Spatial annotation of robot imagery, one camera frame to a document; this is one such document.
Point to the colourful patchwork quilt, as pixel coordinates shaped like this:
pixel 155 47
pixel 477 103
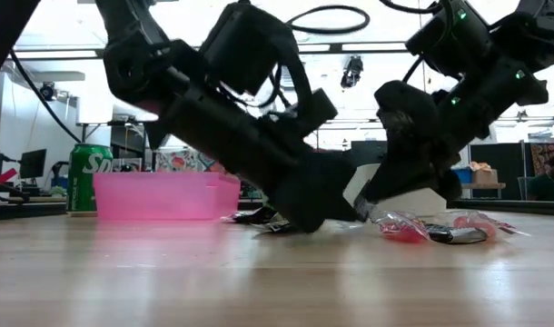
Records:
pixel 186 161

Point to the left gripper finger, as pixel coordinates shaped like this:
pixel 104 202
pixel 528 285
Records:
pixel 302 204
pixel 336 186

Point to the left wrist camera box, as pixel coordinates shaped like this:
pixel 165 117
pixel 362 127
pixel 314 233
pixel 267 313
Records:
pixel 318 113

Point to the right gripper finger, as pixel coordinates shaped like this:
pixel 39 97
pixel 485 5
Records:
pixel 408 159
pixel 418 184

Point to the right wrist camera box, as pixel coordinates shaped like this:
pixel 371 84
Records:
pixel 406 106

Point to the clear-wrapped red hard candy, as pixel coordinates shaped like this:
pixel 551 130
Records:
pixel 479 222
pixel 402 231

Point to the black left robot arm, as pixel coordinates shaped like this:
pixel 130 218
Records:
pixel 245 45

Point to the brown cardboard box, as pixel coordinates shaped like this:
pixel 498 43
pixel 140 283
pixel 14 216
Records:
pixel 485 176

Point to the large black monitor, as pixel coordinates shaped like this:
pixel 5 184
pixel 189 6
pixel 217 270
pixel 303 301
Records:
pixel 368 152

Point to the black room partition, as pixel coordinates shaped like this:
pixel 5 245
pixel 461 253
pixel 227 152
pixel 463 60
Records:
pixel 508 168

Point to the overhead LED light bar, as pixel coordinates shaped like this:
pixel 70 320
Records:
pixel 331 47

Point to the person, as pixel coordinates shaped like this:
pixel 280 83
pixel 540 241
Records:
pixel 549 181

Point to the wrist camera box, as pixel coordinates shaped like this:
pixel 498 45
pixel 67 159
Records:
pixel 318 113
pixel 406 106

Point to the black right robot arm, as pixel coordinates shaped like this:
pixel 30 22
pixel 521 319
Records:
pixel 454 41

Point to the blue storage bin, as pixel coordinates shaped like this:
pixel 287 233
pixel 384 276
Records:
pixel 461 176

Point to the pink translucent plastic bin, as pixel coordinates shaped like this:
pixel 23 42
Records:
pixel 168 197

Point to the white plastic bin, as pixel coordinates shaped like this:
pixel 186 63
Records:
pixel 418 206

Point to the black ceiling spotlight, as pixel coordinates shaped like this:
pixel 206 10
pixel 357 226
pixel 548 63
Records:
pixel 47 91
pixel 352 72

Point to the dark patterned tapestry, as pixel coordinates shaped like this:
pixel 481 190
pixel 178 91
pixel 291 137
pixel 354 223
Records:
pixel 547 154

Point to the green Sprite soda can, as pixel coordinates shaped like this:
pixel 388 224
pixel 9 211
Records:
pixel 88 181

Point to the small black monitor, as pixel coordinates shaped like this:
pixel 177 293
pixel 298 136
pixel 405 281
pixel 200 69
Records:
pixel 32 163

